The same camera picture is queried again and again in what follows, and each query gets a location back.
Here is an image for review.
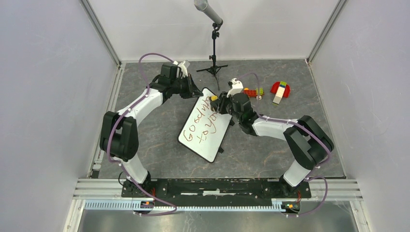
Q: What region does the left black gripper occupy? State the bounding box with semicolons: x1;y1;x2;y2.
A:
171;74;204;100

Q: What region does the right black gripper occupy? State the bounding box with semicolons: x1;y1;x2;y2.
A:
211;91;242;122

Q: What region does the white whiteboard with red writing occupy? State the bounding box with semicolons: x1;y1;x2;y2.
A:
177;87;232;163

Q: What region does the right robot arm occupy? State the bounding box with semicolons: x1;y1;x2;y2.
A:
210;92;335;197

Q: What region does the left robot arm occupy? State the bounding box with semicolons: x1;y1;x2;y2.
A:
100;60;203;197

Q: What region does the black microphone tripod stand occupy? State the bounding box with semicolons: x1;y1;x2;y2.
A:
196;21;228;90

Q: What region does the red toy block car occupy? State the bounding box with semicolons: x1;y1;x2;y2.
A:
243;88;264;100

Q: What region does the red white toy block figure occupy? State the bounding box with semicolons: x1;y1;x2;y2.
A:
270;81;291;105

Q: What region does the grey microphone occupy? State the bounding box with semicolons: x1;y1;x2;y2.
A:
193;0;223;25

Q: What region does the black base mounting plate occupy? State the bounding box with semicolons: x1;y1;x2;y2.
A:
121;178;312;208

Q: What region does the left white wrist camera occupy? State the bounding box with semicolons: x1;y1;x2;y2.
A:
173;60;190;77

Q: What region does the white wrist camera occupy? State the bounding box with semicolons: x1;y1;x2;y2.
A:
173;60;190;77
227;78;244;97

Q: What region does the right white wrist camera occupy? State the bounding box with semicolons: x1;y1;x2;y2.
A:
227;78;244;97

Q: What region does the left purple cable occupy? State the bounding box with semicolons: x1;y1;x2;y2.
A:
106;53;177;216

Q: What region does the left corner aluminium post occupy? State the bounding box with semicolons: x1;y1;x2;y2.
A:
80;0;122;67

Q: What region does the corner aluminium post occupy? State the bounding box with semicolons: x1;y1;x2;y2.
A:
80;0;122;67
306;0;348;66

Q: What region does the aluminium frame rail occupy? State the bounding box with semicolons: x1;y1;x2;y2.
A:
73;179;363;213

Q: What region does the right corner aluminium post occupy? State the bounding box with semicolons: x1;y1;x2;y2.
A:
306;0;348;66

